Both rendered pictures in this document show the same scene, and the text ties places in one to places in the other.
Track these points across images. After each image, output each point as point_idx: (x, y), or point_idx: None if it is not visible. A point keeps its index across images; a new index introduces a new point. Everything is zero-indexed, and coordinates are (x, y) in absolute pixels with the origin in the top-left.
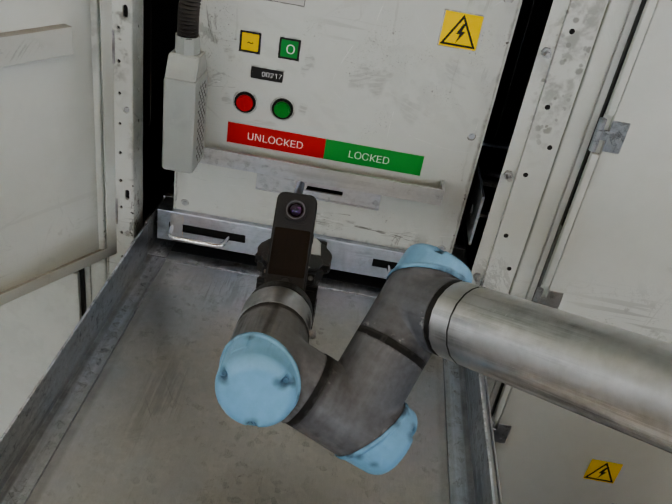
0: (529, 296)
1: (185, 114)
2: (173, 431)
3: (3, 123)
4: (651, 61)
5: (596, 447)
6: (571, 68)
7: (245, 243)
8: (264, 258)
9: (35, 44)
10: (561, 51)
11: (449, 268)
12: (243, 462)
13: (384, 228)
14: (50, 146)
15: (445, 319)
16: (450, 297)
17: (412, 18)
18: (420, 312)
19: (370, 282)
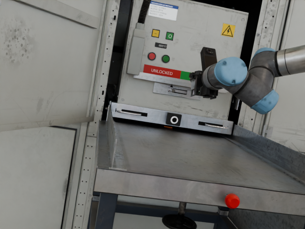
0: (259, 131)
1: (139, 50)
2: (159, 148)
3: (74, 47)
4: (291, 36)
5: None
6: (266, 40)
7: (147, 116)
8: (198, 70)
9: (90, 19)
10: (263, 34)
11: (273, 51)
12: (192, 154)
13: (202, 108)
14: (82, 63)
15: (282, 54)
16: (281, 50)
17: (212, 26)
18: (272, 57)
19: (196, 133)
